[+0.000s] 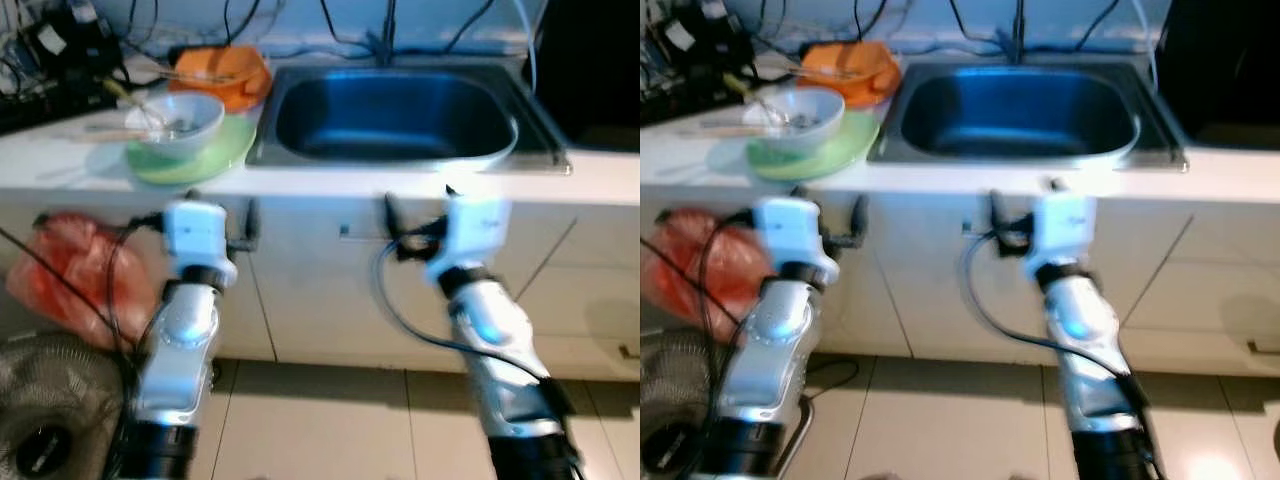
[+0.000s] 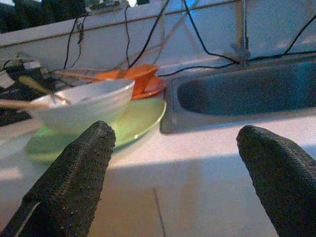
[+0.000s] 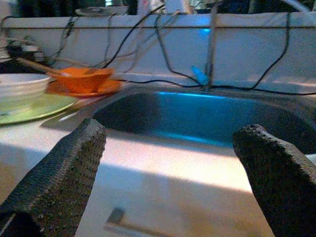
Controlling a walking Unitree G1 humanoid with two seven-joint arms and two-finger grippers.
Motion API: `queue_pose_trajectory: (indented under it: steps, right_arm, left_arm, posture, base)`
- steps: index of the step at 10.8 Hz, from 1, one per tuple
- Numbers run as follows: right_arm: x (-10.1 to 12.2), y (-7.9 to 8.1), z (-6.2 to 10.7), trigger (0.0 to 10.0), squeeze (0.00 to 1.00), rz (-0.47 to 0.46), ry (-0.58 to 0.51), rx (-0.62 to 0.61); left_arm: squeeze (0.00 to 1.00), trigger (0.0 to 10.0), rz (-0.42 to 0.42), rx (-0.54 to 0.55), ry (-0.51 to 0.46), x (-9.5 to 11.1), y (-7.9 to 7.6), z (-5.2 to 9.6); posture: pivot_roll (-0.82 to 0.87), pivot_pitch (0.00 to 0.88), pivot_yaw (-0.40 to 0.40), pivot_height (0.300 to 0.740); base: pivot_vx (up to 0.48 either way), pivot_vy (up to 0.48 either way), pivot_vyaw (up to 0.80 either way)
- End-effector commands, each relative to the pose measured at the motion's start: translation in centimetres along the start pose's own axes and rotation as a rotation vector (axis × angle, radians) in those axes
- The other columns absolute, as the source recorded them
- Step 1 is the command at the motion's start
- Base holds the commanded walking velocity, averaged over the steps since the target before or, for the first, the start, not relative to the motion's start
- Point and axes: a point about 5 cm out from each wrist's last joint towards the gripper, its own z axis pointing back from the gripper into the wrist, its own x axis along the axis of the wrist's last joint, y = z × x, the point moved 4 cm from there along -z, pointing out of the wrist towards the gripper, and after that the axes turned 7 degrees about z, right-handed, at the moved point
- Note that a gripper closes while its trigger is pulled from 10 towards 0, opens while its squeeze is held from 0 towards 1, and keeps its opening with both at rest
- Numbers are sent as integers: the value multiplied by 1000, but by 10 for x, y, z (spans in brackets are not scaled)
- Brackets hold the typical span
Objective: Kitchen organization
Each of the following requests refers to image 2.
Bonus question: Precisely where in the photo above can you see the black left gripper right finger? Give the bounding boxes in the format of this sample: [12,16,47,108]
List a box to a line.
[236,124,316,237]

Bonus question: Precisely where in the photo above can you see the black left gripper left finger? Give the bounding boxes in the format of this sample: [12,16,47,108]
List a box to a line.
[0,120,117,237]

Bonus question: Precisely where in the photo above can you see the white ribbed ceramic bowl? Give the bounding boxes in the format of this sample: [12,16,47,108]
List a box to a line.
[29,79,136,135]

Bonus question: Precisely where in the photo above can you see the light green plate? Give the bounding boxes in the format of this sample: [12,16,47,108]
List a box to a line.
[25,98,167,162]

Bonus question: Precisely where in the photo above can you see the stainless steel sink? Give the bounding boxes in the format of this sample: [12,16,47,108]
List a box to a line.
[159,55,316,134]

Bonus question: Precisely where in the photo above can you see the wooden chopstick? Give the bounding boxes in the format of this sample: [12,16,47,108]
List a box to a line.
[54,70,124,81]

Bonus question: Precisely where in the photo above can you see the orange bowl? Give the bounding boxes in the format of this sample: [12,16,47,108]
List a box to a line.
[95,64,160,96]

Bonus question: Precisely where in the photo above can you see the orange plate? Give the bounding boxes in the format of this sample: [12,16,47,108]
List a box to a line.
[130,76,165,101]

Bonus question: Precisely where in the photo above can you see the long-handled metal spoon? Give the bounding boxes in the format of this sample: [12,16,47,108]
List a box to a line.
[18,75,71,104]

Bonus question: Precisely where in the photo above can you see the black cable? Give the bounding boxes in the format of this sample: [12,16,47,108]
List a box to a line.
[157,63,239,77]
[128,0,171,68]
[63,13,89,70]
[248,14,316,62]
[124,5,131,69]
[182,0,240,65]

